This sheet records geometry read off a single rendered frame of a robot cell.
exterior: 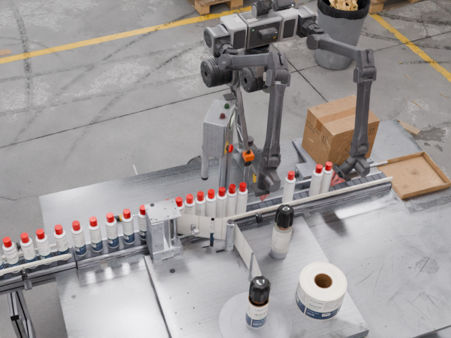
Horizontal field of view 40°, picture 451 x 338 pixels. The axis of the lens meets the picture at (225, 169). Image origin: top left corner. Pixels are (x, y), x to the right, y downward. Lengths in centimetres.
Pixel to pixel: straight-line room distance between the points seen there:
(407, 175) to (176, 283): 144
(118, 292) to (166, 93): 269
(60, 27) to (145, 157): 200
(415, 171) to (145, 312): 167
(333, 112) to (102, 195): 128
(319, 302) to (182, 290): 60
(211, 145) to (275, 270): 64
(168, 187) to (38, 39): 309
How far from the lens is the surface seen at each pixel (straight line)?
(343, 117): 331
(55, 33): 609
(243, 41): 320
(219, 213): 296
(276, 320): 268
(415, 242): 318
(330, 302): 262
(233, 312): 268
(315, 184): 309
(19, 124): 506
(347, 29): 541
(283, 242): 280
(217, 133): 263
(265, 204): 310
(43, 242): 279
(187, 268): 283
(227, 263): 285
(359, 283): 294
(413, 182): 346
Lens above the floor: 314
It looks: 44 degrees down
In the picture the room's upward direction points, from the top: 3 degrees clockwise
